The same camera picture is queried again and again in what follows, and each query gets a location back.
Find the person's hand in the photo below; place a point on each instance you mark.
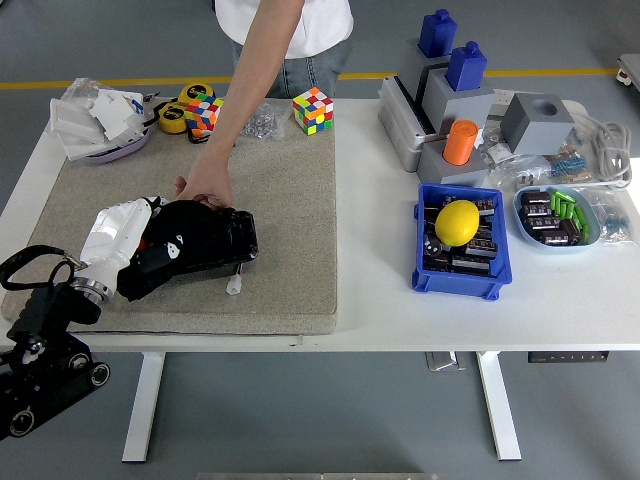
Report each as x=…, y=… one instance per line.
x=210, y=180

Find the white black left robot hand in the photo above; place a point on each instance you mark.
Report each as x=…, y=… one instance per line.
x=112, y=230

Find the black rag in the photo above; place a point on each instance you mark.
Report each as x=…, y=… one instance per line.
x=200, y=225

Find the person's forearm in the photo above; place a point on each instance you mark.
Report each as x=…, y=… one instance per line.
x=250, y=75

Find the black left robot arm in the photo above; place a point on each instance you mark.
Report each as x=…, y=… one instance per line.
x=50, y=305

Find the black desk control panel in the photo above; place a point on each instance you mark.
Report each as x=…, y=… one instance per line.
x=567, y=357

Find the colourful Rubik's cube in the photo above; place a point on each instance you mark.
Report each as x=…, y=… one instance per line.
x=312, y=112
x=202, y=115

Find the yellow tape measure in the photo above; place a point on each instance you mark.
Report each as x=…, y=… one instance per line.
x=171, y=118
x=194, y=91

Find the clear bag of nuts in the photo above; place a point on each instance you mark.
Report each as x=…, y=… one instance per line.
x=266, y=125

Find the purple tray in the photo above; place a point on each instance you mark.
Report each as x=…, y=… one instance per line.
x=126, y=149

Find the white flat tray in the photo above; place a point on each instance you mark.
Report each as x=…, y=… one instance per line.
x=83, y=149

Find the grey-brown mat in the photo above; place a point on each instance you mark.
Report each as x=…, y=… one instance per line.
x=288, y=225

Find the blue white small part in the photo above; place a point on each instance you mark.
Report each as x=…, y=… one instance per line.
x=137, y=105

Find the white plastic part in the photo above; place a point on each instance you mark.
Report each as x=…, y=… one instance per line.
x=113, y=115

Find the white square plastic lid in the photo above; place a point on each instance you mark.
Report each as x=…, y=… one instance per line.
x=73, y=120

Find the clear plastic bag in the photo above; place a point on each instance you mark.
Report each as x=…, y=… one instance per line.
x=78, y=90

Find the white table leg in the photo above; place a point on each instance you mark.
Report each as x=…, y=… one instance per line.
x=142, y=410
x=500, y=410

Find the person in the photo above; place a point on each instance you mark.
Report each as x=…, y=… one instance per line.
x=320, y=25

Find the black electrolytic capacitor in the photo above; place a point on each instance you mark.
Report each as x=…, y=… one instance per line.
x=429, y=220
x=432, y=246
x=537, y=210
x=542, y=223
x=562, y=235
x=486, y=206
x=534, y=198
x=482, y=248
x=471, y=264

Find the grey block holder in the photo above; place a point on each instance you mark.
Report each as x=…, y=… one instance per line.
x=466, y=175
x=412, y=65
x=458, y=107

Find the yellow lemon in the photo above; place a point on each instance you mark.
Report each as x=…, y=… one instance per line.
x=456, y=222

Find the orange cylinder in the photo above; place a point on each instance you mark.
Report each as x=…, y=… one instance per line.
x=459, y=142

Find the blue peg block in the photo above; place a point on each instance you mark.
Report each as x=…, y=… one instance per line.
x=437, y=33
x=466, y=68

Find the blue plastic bin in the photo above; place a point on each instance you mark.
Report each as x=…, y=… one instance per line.
x=458, y=287

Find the small white connector part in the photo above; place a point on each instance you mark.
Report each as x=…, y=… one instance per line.
x=496, y=150

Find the clear bag with plug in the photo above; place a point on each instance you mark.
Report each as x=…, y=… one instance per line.
x=518, y=175

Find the grey block with round hole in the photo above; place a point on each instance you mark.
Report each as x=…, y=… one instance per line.
x=533, y=135

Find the green battery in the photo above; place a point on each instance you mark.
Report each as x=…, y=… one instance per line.
x=562, y=194
x=569, y=211
x=554, y=206
x=584, y=233

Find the light blue dish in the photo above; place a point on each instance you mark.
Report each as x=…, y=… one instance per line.
x=558, y=249

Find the bag of blue resistors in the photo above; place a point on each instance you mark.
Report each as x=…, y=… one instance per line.
x=613, y=222
x=568, y=167

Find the white cart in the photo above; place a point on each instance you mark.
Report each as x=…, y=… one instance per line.
x=629, y=70

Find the light grey electrical enclosure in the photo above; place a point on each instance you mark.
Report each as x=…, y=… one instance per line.
x=393, y=120

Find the grey metal bracket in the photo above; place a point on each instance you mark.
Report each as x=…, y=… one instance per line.
x=442, y=361

